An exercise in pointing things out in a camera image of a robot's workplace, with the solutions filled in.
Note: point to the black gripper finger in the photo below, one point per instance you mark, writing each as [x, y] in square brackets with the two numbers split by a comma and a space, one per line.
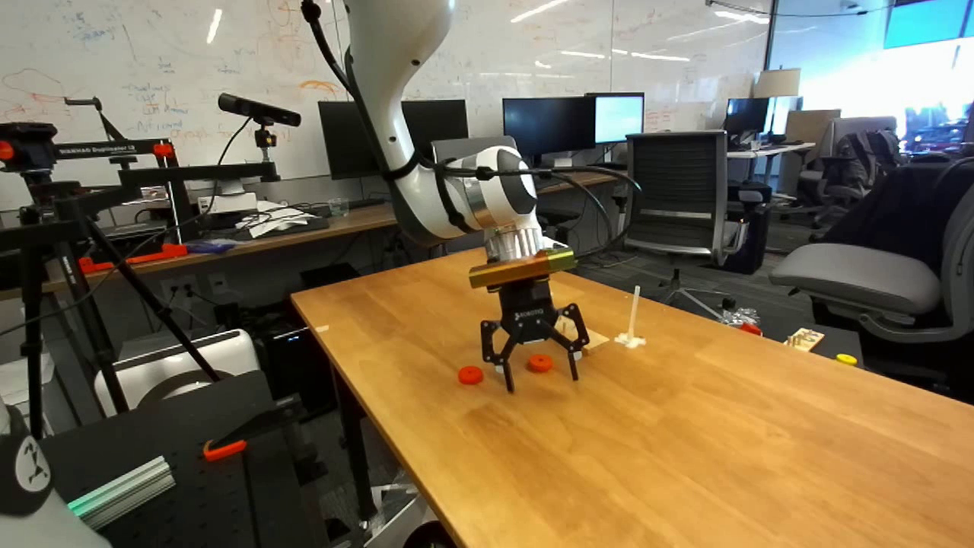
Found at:
[489, 345]
[581, 329]

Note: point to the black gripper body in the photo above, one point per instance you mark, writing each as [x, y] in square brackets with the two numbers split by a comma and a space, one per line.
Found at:
[528, 311]

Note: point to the orange disk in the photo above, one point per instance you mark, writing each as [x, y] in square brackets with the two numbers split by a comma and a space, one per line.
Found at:
[539, 362]
[469, 375]

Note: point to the white peg stand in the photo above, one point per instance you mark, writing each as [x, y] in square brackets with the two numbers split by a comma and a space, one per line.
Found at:
[632, 342]

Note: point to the small red object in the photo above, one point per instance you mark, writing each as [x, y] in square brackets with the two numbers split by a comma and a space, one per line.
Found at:
[753, 329]

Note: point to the black table leg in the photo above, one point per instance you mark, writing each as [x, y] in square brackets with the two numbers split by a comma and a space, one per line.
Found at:
[354, 456]

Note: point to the black mesh office chair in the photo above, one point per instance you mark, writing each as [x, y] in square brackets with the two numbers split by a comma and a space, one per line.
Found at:
[688, 191]

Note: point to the black dark monitor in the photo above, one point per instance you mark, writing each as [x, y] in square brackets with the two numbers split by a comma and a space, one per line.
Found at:
[543, 122]

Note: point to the long wooden desk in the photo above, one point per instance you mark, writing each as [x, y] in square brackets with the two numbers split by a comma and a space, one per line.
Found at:
[336, 221]

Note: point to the monitor with lit screen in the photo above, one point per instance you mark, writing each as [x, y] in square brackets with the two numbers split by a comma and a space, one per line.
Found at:
[620, 118]

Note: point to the tan card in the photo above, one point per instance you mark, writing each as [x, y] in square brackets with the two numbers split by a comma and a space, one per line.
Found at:
[804, 338]

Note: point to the white papers pile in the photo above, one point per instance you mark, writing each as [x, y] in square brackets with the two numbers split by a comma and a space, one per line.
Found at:
[274, 221]

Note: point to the large black monitor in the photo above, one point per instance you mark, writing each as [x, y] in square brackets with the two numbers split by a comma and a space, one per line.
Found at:
[345, 139]

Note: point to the white round appliance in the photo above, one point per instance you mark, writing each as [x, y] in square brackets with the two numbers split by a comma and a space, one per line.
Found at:
[233, 356]

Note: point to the small yellow object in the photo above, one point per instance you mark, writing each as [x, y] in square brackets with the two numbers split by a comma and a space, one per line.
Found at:
[848, 356]

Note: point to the small distant monitor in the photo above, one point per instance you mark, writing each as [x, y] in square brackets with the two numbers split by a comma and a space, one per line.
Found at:
[747, 115]

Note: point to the gray office chair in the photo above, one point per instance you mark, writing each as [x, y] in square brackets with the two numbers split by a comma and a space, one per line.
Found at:
[861, 276]

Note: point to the small blue item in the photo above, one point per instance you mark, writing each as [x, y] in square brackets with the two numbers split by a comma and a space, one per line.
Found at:
[211, 248]

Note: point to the beige lamp shade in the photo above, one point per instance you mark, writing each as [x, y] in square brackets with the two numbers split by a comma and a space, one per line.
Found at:
[776, 84]

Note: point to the distant black chair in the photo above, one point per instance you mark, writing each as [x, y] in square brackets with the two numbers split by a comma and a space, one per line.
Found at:
[856, 168]

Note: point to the black cart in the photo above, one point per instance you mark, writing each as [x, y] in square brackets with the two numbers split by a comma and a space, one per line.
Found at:
[153, 428]

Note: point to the silver green tube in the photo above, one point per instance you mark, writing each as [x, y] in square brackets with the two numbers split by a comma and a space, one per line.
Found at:
[123, 491]

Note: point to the black tripod rig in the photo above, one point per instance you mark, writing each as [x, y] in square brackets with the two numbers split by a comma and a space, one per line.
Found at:
[32, 322]

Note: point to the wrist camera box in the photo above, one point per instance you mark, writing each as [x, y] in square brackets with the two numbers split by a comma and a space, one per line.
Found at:
[521, 273]

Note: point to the black camera bar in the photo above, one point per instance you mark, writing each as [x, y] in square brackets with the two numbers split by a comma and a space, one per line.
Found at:
[259, 111]

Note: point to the blue wall screen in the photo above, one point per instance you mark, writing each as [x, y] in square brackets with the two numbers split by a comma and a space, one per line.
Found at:
[924, 20]

